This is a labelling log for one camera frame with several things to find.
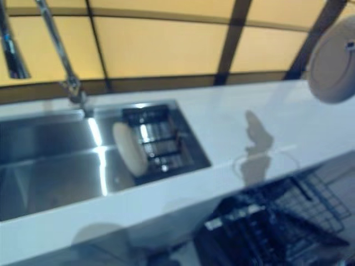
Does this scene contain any cream round plate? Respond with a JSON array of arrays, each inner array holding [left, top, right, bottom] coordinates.
[[111, 121, 150, 177], [307, 13, 355, 104]]

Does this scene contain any open built-in dishwasher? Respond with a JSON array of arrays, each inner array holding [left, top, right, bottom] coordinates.
[[190, 154, 355, 266]]

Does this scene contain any black sink dish rack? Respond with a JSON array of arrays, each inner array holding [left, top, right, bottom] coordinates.
[[121, 102, 211, 181]]

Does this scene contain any white cabinet door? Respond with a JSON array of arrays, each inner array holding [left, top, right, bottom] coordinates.
[[69, 198, 219, 266]]

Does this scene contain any chrome faucet pipe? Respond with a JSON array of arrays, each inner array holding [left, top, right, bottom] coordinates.
[[34, 0, 95, 117]]

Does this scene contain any stainless steel kitchen sink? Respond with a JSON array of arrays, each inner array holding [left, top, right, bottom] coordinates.
[[0, 99, 212, 223]]

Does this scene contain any dark window frame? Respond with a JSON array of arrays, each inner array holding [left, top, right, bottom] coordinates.
[[0, 0, 355, 98]]

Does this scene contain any grey wire grid dishwasher rack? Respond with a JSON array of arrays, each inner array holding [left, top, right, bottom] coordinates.
[[276, 168, 352, 234]]

